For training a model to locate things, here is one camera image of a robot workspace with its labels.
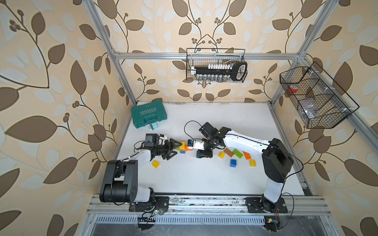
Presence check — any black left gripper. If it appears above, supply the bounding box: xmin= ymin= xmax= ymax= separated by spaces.
xmin=153 ymin=139 xmax=181 ymax=159

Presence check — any yellow lego brick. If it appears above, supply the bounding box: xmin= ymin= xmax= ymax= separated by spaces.
xmin=218 ymin=151 xmax=225 ymax=159
xmin=250 ymin=159 xmax=257 ymax=167
xmin=152 ymin=160 xmax=160 ymax=169
xmin=179 ymin=142 xmax=186 ymax=150

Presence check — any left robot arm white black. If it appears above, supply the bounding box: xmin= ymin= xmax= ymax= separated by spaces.
xmin=99 ymin=139 xmax=182 ymax=205

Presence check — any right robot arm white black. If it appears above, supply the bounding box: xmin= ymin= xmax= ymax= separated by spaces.
xmin=197 ymin=123 xmax=294 ymax=204

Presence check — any blue lego brick right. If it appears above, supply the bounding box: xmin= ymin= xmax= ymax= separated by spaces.
xmin=230 ymin=159 xmax=237 ymax=168

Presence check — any orange lego plate right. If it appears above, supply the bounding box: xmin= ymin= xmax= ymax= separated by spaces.
xmin=243 ymin=152 xmax=252 ymax=160

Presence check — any green plastic tool case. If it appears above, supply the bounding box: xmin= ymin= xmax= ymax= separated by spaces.
xmin=131 ymin=100 xmax=167 ymax=128

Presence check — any black white tool in basket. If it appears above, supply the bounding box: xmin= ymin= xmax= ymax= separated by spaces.
xmin=191 ymin=61 xmax=248 ymax=83

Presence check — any red object in basket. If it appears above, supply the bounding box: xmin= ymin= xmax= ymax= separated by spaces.
xmin=288 ymin=85 xmax=299 ymax=94

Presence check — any clear plastic bag in basket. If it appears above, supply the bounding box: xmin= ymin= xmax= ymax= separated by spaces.
xmin=299 ymin=98 xmax=319 ymax=119

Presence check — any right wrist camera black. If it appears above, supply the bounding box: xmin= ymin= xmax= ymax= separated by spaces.
xmin=199 ymin=122 xmax=218 ymax=139

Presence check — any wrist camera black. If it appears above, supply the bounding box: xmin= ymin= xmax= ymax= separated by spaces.
xmin=199 ymin=122 xmax=218 ymax=139
xmin=143 ymin=134 xmax=159 ymax=148

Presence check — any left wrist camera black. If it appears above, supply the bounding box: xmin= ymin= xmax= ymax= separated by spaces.
xmin=143 ymin=134 xmax=159 ymax=148

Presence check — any teal USB wall charger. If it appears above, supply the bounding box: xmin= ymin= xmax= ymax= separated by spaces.
xmin=149 ymin=123 xmax=158 ymax=130

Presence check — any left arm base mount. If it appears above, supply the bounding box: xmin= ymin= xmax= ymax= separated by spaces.
xmin=129 ymin=196 xmax=169 ymax=214

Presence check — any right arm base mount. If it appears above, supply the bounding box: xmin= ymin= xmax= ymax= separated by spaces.
xmin=245 ymin=196 xmax=288 ymax=214

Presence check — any back wall wire basket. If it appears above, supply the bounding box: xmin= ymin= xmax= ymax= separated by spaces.
xmin=186 ymin=48 xmax=248 ymax=83

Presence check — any side wall wire basket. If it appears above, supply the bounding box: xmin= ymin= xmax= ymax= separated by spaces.
xmin=280 ymin=62 xmax=360 ymax=129

